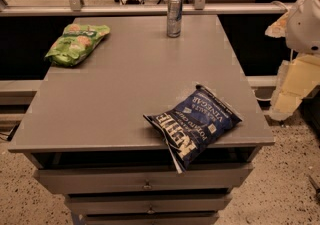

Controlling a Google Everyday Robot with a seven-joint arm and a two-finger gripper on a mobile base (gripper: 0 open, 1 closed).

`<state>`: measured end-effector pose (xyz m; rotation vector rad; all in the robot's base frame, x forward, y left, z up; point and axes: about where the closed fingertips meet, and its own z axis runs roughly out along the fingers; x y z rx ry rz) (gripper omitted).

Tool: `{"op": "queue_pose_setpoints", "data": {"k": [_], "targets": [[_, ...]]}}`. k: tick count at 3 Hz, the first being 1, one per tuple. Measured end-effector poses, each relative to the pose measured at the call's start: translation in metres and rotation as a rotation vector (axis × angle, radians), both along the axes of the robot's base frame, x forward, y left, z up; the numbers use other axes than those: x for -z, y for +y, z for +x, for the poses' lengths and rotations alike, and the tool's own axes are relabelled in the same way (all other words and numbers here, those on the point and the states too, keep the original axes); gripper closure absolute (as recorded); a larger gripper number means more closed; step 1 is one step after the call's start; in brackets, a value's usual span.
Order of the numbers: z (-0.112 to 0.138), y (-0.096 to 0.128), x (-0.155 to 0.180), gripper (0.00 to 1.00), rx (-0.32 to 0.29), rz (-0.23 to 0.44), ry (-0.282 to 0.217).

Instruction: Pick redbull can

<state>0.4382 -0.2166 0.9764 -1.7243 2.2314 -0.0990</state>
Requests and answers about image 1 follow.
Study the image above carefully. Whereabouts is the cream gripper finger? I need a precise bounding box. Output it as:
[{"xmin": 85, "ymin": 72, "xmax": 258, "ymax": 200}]
[
  {"xmin": 269, "ymin": 53, "xmax": 320, "ymax": 121},
  {"xmin": 265, "ymin": 12, "xmax": 289, "ymax": 38}
]

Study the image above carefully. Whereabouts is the silver blue redbull can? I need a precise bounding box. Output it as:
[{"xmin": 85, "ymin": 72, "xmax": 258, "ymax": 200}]
[{"xmin": 167, "ymin": 0, "xmax": 182, "ymax": 38}]

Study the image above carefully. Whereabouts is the blue kettle chip bag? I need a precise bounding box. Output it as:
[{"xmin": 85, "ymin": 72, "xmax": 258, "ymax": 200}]
[{"xmin": 144, "ymin": 84, "xmax": 243, "ymax": 174}]

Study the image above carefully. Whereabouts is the grey bottom drawer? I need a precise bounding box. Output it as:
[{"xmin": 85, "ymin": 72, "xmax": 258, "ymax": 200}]
[{"xmin": 84, "ymin": 212, "xmax": 219, "ymax": 225}]

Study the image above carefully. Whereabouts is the grey drawer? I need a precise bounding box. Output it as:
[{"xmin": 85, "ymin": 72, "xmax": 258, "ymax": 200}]
[
  {"xmin": 84, "ymin": 212, "xmax": 219, "ymax": 225},
  {"xmin": 66, "ymin": 193, "xmax": 231, "ymax": 215},
  {"xmin": 34, "ymin": 163, "xmax": 253, "ymax": 194}
]

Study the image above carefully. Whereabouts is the grey middle drawer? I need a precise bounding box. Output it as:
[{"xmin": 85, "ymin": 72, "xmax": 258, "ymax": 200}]
[{"xmin": 66, "ymin": 193, "xmax": 231, "ymax": 215}]

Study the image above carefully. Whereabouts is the green chip bag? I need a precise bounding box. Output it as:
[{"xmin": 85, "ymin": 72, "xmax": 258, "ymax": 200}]
[{"xmin": 44, "ymin": 23, "xmax": 110, "ymax": 67}]

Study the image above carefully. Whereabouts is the grey top drawer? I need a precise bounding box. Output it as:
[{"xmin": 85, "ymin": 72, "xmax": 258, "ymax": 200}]
[{"xmin": 34, "ymin": 163, "xmax": 253, "ymax": 194}]

